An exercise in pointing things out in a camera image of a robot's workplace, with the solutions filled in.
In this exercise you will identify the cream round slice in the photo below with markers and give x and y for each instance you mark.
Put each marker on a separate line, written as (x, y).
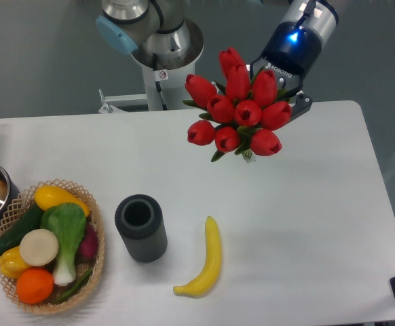
(39, 247)

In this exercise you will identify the dark grey ribbed vase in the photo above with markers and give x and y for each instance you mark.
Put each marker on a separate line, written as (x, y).
(140, 223)

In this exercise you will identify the red tulip bouquet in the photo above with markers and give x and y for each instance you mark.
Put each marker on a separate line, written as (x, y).
(241, 116)

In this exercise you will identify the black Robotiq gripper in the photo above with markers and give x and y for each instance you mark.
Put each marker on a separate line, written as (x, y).
(290, 54)

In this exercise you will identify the yellow squash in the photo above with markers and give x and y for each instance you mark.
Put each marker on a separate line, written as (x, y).
(48, 196)

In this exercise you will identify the green bok choy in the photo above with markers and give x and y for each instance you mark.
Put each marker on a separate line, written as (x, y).
(67, 222)

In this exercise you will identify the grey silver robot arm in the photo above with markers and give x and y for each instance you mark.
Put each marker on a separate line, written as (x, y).
(167, 45)

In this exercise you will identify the orange fruit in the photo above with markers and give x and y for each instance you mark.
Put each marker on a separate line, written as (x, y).
(34, 285)

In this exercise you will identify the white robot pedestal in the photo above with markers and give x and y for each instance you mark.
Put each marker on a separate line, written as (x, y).
(164, 90)

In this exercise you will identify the yellow banana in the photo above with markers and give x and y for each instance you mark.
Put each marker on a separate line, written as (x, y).
(209, 275)

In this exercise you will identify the yellow bell pepper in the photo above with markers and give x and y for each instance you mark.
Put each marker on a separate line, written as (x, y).
(12, 264)

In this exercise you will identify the purple sweet potato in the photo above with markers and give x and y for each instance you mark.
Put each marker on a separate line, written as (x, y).
(89, 245)

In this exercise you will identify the woven wicker basket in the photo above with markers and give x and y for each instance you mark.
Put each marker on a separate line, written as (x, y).
(16, 209)

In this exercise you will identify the dark green cucumber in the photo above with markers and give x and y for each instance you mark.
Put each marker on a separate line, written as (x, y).
(30, 221)

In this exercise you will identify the green bean pod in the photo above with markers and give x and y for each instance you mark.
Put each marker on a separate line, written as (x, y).
(73, 288)

